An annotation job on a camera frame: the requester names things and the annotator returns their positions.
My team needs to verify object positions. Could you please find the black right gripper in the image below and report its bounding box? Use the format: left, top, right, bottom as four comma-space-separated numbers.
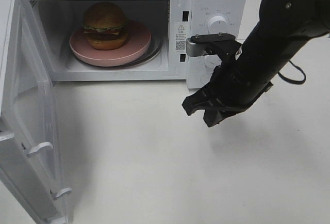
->
182, 56, 273, 127

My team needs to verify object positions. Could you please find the round white door button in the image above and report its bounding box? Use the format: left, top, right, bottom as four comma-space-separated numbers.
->
201, 73, 212, 86

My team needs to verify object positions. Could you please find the pink round plate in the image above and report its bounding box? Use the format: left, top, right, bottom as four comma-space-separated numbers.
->
70, 21, 152, 67

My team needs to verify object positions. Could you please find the burger with lettuce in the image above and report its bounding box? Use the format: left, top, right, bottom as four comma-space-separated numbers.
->
82, 2, 128, 50

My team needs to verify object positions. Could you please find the white microwave door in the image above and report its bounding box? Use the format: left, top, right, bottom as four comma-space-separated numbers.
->
1, 0, 72, 223

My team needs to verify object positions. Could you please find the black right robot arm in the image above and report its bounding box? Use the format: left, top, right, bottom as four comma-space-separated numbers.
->
182, 0, 329, 127

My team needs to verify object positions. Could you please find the glass microwave turntable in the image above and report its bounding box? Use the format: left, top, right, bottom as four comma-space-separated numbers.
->
70, 38, 162, 68

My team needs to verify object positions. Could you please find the white microwave oven body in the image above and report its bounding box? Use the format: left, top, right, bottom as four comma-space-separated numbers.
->
30, 0, 245, 88

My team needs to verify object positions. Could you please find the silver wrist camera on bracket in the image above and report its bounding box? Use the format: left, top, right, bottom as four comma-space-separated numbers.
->
186, 33, 241, 58

